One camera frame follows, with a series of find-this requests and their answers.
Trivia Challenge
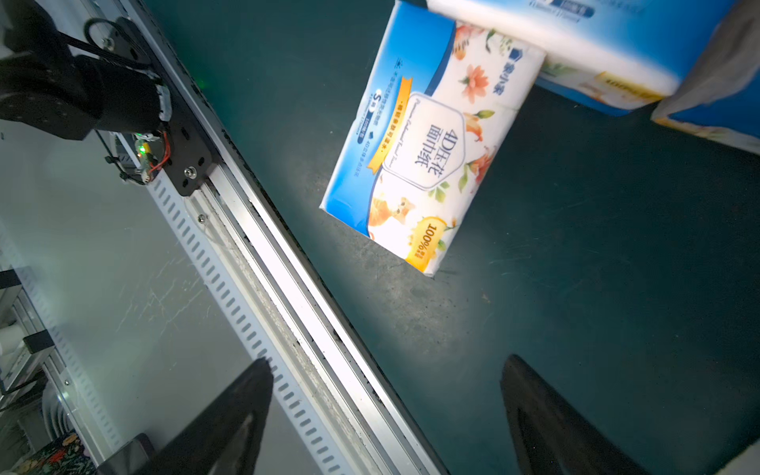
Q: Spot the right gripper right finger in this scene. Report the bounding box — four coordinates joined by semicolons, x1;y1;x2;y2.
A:
500;354;646;474

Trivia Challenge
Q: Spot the floral tissue pack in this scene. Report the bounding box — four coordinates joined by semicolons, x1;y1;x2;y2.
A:
649;0;760;156
321;2;545;276

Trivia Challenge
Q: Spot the floral tissue pack left upper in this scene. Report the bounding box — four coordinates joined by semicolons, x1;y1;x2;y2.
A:
649;0;760;156

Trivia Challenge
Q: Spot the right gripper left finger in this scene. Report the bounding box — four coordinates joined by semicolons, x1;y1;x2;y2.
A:
138;357;274;474

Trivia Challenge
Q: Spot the blue tissue pack lower centre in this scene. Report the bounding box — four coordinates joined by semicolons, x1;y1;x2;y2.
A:
427;0;733;117

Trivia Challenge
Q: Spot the floral tissue pack lower left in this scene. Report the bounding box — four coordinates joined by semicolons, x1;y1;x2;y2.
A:
321;2;545;276

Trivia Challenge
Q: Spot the left controller board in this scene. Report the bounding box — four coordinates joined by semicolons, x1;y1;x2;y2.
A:
114;130;172;186

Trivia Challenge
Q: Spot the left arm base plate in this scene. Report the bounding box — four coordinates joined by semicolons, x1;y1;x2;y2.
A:
77;17;221;197

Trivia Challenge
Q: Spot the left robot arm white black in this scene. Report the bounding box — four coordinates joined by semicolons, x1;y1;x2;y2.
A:
1;1;172;141

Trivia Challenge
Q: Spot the aluminium front rail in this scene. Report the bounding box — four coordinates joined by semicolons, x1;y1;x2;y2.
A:
34;0;449;475

